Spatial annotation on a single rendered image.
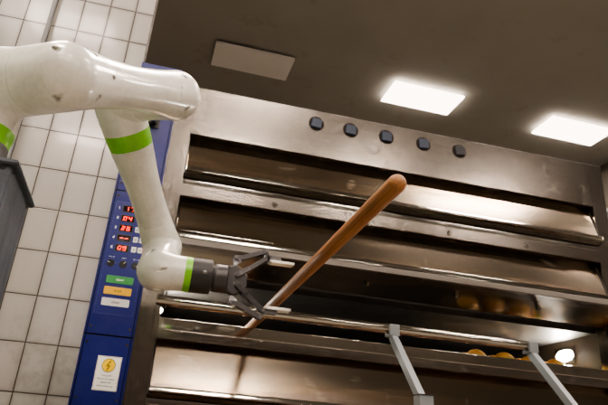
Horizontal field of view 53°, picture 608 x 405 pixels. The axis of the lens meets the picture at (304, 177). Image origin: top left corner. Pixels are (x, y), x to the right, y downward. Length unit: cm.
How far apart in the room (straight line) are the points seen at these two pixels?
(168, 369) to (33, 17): 145
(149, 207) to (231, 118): 88
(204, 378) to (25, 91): 127
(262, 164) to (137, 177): 87
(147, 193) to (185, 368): 73
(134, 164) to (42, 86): 52
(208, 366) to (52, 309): 55
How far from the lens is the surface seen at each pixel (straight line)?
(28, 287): 223
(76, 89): 116
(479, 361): 250
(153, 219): 169
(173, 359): 218
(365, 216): 108
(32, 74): 118
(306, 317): 187
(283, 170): 242
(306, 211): 237
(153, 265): 161
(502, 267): 265
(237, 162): 239
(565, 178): 300
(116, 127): 160
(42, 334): 219
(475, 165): 276
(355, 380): 230
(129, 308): 216
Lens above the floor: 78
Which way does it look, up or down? 24 degrees up
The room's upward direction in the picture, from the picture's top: 4 degrees clockwise
